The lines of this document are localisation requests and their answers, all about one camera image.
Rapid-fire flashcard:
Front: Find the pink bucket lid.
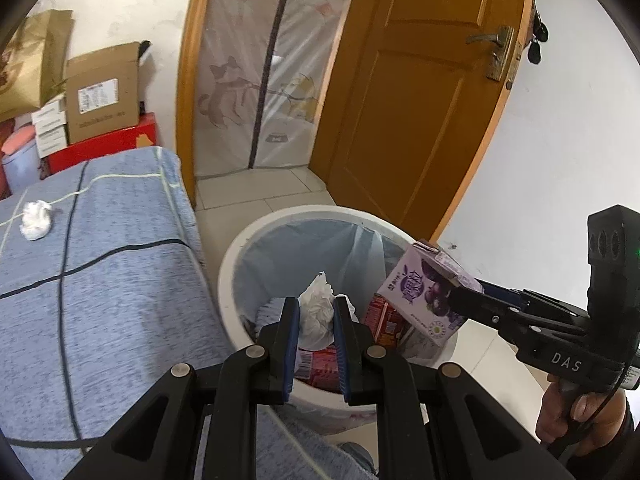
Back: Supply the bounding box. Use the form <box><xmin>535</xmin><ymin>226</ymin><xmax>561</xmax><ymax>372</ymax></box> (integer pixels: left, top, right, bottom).
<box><xmin>0</xmin><ymin>127</ymin><xmax>37</xmax><ymax>157</ymax></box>

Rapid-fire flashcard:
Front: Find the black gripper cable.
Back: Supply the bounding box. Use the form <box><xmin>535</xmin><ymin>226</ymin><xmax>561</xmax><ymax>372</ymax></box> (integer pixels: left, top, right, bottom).
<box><xmin>555</xmin><ymin>359</ymin><xmax>632</xmax><ymax>462</ymax></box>

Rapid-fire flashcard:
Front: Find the pale blue bin liner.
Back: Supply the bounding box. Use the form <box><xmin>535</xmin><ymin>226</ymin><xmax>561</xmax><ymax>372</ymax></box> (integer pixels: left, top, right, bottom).
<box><xmin>240</xmin><ymin>217</ymin><xmax>432</xmax><ymax>361</ymax></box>

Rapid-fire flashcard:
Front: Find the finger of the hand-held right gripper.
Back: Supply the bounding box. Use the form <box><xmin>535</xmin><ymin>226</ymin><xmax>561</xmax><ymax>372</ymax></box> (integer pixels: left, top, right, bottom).
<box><xmin>446</xmin><ymin>284</ymin><xmax>592</xmax><ymax>347</ymax></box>
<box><xmin>479</xmin><ymin>280</ymin><xmax>591</xmax><ymax>322</ymax></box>

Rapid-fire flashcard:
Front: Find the white round trash bin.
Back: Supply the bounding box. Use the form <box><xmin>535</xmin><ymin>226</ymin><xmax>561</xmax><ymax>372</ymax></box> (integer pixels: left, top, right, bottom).
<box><xmin>217</xmin><ymin>204</ymin><xmax>458</xmax><ymax>436</ymax></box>

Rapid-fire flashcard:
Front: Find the person's right hand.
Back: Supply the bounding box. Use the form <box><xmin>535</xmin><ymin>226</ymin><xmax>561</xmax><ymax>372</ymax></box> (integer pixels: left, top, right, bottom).
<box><xmin>535</xmin><ymin>379</ymin><xmax>634</xmax><ymax>461</ymax></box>

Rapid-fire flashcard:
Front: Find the translucent printed screen curtain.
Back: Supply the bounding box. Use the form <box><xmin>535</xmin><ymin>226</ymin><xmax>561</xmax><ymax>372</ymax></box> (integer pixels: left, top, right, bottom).
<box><xmin>192</xmin><ymin>0</ymin><xmax>364</xmax><ymax>179</ymax></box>

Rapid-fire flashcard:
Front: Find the white tissue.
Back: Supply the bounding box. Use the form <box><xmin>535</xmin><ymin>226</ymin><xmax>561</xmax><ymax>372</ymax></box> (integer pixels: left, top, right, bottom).
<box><xmin>19</xmin><ymin>201</ymin><xmax>54</xmax><ymax>242</ymax></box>
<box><xmin>297</xmin><ymin>271</ymin><xmax>359</xmax><ymax>352</ymax></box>

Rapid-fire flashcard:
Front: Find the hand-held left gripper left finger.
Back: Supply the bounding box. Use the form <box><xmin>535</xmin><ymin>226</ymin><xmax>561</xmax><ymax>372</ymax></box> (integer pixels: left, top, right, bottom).
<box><xmin>65</xmin><ymin>296</ymin><xmax>301</xmax><ymax>480</ymax></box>

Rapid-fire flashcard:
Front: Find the gold paper shopping bag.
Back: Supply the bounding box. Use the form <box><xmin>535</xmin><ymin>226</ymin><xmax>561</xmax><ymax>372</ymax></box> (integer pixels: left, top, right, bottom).
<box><xmin>0</xmin><ymin>9</ymin><xmax>75</xmax><ymax>123</ymax></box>

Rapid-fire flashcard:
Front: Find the wooden door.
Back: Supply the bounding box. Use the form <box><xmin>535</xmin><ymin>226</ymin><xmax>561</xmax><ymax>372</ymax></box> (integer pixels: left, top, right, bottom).
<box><xmin>307</xmin><ymin>0</ymin><xmax>537</xmax><ymax>244</ymax></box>

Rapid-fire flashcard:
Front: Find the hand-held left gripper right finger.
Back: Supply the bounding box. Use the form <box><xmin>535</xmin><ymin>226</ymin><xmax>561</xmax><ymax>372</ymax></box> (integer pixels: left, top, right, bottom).
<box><xmin>332</xmin><ymin>296</ymin><xmax>576</xmax><ymax>480</ymax></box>

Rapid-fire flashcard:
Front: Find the small red snack packet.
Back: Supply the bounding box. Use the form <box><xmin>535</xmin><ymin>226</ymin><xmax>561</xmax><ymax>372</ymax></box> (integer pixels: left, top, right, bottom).
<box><xmin>362</xmin><ymin>294</ymin><xmax>406</xmax><ymax>349</ymax></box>

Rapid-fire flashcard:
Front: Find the blue checked tablecloth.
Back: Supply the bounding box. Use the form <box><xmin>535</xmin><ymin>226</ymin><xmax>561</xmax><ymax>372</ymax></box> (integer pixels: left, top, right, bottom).
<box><xmin>0</xmin><ymin>146</ymin><xmax>378</xmax><ymax>480</ymax></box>

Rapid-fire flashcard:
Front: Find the wooden door frame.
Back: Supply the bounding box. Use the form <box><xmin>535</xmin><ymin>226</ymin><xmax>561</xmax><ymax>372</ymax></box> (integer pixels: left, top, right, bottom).
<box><xmin>175</xmin><ymin>0</ymin><xmax>224</xmax><ymax>211</ymax></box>

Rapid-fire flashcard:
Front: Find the brown cardboard box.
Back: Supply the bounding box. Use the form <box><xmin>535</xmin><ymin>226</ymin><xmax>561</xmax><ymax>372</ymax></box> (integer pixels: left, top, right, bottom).
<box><xmin>64</xmin><ymin>40</ymin><xmax>152</xmax><ymax>145</ymax></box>

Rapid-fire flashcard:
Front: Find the red flat gift box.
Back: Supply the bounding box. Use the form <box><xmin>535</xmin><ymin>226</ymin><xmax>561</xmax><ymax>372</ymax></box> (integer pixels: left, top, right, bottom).
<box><xmin>47</xmin><ymin>111</ymin><xmax>159</xmax><ymax>177</ymax></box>

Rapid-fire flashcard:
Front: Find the brass door handle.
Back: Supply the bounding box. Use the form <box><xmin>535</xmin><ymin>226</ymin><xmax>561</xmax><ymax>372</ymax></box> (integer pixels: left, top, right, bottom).
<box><xmin>466</xmin><ymin>25</ymin><xmax>516</xmax><ymax>82</ymax></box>

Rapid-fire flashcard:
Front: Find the bunch of dark keys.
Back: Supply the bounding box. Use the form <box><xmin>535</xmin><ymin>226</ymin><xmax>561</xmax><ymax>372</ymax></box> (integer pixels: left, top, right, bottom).
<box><xmin>526</xmin><ymin>0</ymin><xmax>550</xmax><ymax>66</ymax></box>

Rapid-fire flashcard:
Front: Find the pale blue plastic bucket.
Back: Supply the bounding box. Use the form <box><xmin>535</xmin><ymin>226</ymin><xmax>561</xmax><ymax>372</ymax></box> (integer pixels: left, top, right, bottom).
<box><xmin>0</xmin><ymin>142</ymin><xmax>42</xmax><ymax>197</ymax></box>

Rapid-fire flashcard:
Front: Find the purple milk carton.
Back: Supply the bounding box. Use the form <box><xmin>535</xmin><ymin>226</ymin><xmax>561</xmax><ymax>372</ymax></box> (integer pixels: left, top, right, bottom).
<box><xmin>376</xmin><ymin>240</ymin><xmax>485</xmax><ymax>348</ymax></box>

